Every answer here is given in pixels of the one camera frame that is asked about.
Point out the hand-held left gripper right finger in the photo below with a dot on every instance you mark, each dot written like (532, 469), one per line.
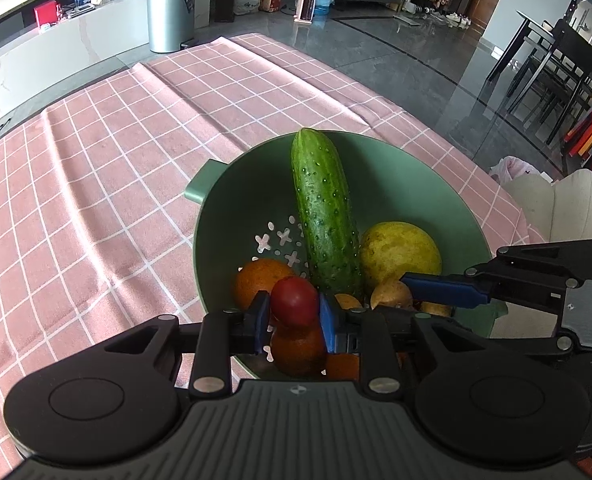
(328, 327)

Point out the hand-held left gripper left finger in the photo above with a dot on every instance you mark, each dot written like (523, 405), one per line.
(261, 322)

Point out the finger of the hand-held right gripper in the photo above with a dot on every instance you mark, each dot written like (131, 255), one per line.
(536, 345)
(446, 288)

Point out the brown kiwi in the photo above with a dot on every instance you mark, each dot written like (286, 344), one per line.
(436, 309)

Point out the orange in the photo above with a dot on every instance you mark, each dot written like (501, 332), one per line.
(348, 302)
(343, 367)
(257, 282)
(298, 352)

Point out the red tomato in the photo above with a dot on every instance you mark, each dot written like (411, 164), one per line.
(296, 302)

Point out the small brown potato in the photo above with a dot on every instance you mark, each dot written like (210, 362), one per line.
(391, 295)

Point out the green colander bowl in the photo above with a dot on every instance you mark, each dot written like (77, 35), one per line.
(236, 210)

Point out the yellow round fruit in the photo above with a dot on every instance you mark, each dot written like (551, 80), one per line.
(398, 250)

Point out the cream armchair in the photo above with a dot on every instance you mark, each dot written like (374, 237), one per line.
(576, 205)

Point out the green cucumber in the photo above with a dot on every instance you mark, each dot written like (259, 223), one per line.
(323, 200)

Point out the pink white plastic bag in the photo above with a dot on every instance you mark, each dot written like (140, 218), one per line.
(513, 167)

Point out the pink checkered tablecloth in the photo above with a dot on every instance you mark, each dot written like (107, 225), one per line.
(101, 185)

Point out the black dining chair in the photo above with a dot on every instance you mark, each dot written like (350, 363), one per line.
(526, 70)
(578, 50)

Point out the black dining table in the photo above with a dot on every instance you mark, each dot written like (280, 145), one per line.
(536, 25)

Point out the pink space heater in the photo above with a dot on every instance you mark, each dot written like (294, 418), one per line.
(306, 7)

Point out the silver pedal trash can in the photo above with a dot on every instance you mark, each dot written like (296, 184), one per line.
(171, 15)

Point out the white marble media cabinet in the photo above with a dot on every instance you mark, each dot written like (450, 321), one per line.
(76, 45)

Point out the small red box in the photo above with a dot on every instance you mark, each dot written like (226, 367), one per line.
(46, 14)

